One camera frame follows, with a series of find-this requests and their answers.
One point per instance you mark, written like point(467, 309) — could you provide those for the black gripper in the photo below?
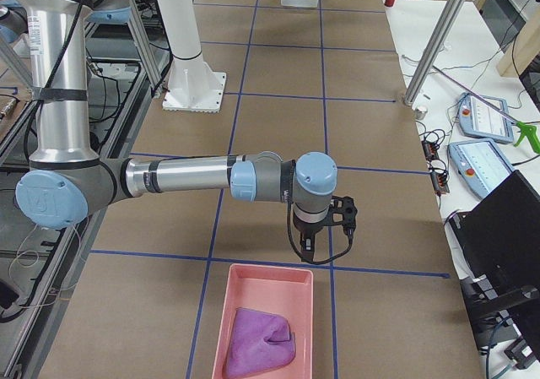
point(306, 229)

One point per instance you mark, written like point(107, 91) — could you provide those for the purple microfiber cloth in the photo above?
point(259, 342)

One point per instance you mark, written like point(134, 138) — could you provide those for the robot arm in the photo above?
point(13, 20)
point(72, 175)

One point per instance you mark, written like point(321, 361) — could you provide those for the pink plastic tray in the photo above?
point(287, 292)

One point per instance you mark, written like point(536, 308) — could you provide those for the small metal cylinder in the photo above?
point(420, 112)

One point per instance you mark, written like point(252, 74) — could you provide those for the teach pendant tablet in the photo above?
point(481, 164)
point(479, 120)

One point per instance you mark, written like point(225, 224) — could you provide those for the black monitor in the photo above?
point(499, 239)

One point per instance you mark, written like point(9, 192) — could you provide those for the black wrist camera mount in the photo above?
point(343, 213)

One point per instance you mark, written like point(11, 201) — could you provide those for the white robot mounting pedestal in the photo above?
point(192, 84)

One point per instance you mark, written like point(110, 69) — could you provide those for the aluminium frame post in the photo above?
point(443, 26)

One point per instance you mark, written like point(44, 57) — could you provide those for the green handled reacher stick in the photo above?
point(528, 131)

